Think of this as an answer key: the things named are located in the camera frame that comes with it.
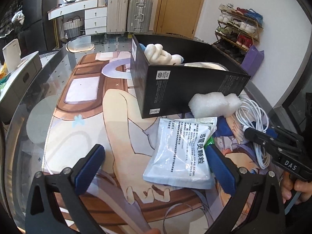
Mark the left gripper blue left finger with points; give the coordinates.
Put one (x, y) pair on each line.
(43, 214)

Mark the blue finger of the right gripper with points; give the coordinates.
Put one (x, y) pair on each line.
(274, 132)
(262, 139)

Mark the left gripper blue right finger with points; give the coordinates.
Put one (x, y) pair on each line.
(255, 204)

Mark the green white medicine packet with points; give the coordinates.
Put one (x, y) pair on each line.
(210, 141)

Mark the white medicine sachet pack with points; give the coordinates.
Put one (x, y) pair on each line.
(179, 158)

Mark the white blue plush toy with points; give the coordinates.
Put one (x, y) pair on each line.
(156, 55)

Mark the right hand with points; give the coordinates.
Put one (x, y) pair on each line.
(287, 185)

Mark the white foam block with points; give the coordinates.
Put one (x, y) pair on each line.
(214, 104)

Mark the purple paper bag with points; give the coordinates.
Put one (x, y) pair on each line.
(252, 60)

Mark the black cardboard box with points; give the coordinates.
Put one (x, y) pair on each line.
(166, 89)

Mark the shoe rack with shoes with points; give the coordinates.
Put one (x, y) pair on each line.
(238, 29)

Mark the grey tv cabinet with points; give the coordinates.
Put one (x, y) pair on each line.
(17, 85)

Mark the wooden door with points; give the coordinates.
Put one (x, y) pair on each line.
(177, 17)

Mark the white electric kettle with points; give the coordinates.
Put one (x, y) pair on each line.
(12, 55)

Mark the silver aluminium suitcase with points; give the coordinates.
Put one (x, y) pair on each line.
(139, 16)

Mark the black refrigerator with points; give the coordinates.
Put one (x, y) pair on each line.
(38, 32)

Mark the white suitcase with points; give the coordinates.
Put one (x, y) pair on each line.
(117, 15)

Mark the woven basket under desk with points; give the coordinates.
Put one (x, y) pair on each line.
(73, 28)

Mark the white drawer desk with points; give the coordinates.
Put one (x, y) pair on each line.
(92, 12)

